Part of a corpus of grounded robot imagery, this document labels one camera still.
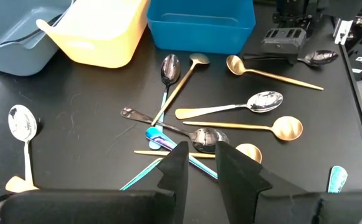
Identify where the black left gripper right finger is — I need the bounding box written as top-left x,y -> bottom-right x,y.
214,141 -> 362,224

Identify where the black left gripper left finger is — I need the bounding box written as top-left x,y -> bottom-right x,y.
0,141 -> 190,224

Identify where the silver spoon with gold handle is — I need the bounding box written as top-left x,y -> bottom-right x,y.
174,90 -> 284,120

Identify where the black spoon with blue handle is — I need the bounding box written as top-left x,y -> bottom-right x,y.
148,54 -> 182,151

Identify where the blue plastic bin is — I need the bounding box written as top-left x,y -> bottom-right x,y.
146,0 -> 257,55

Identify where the yellow plastic bin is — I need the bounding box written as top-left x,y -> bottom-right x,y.
36,0 -> 151,69

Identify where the grey-blue plastic bin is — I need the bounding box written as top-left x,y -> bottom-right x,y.
0,0 -> 73,77

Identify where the white metal bracket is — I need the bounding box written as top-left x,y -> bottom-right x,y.
333,17 -> 354,45

